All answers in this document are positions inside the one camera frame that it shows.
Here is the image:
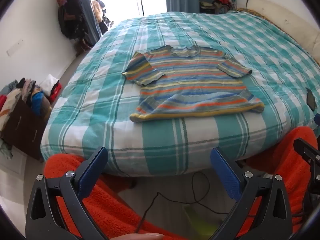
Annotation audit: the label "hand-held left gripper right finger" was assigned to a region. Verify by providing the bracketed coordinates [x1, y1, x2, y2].
[210, 147, 293, 240]

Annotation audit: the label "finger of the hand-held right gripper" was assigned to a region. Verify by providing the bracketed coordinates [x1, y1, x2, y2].
[293, 137, 320, 173]

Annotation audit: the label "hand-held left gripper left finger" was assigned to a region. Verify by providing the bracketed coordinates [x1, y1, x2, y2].
[25, 146, 110, 240]

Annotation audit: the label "striped knit sweater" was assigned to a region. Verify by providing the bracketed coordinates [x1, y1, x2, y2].
[121, 45, 265, 123]

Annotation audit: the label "pile of folded clothes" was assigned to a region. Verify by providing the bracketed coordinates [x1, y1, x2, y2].
[0, 74, 62, 130]

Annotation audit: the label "dark hanging clothes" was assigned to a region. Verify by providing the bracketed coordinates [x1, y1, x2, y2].
[55, 0, 87, 40]

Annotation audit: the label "brown clothes heap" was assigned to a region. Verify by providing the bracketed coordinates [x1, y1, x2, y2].
[91, 0, 115, 35]

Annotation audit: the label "person's left hand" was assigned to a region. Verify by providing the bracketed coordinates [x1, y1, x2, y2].
[114, 232, 165, 240]

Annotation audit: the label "person's orange fleece pants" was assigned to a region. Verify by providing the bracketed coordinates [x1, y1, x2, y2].
[44, 126, 320, 240]

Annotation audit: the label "black phone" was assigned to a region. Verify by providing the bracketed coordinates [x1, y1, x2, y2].
[306, 87, 317, 111]

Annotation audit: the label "teal checked bed blanket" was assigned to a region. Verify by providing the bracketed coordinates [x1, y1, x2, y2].
[40, 11, 320, 177]

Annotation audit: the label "dark brown box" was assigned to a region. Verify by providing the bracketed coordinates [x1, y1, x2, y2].
[0, 100, 53, 161]

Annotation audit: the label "black cable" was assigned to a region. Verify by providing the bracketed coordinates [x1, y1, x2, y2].
[135, 171, 240, 233]

